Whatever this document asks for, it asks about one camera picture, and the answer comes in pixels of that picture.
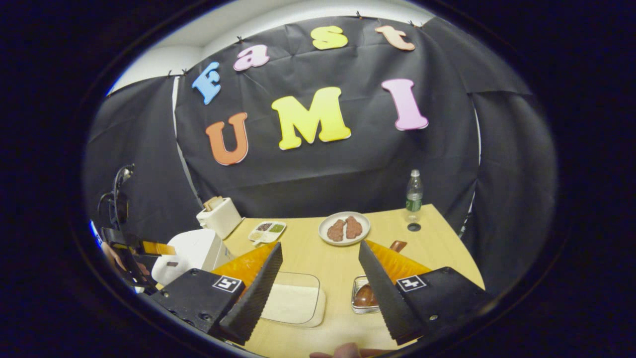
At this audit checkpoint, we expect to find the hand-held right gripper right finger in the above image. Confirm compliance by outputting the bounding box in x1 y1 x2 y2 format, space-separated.
358 240 492 346

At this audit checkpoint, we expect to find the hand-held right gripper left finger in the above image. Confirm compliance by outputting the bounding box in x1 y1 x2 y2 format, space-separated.
149 242 284 346

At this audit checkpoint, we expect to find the brown wooden spoon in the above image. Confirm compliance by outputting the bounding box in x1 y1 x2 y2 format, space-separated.
354 240 408 307

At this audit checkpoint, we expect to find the metal chopstick holder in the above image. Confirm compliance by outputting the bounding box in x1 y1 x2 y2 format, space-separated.
351 275 383 315

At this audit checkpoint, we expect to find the clear rice container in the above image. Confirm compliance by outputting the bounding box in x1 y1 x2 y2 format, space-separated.
261 271 327 328

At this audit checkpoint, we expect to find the white rice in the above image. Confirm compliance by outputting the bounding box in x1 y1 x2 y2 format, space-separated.
263 283 319 324

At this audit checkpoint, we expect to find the white rice cooker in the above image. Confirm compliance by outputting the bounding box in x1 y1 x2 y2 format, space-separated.
151 229 232 286

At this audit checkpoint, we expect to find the white divided grain dish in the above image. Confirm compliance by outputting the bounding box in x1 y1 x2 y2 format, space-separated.
247 221 287 247

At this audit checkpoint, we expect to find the white toaster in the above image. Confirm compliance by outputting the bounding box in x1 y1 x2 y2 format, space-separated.
196 197 244 240

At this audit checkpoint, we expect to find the white round plate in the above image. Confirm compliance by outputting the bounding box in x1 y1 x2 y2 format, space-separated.
318 211 371 247

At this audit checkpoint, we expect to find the clear plastic water bottle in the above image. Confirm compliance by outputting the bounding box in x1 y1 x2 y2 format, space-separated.
405 170 424 223

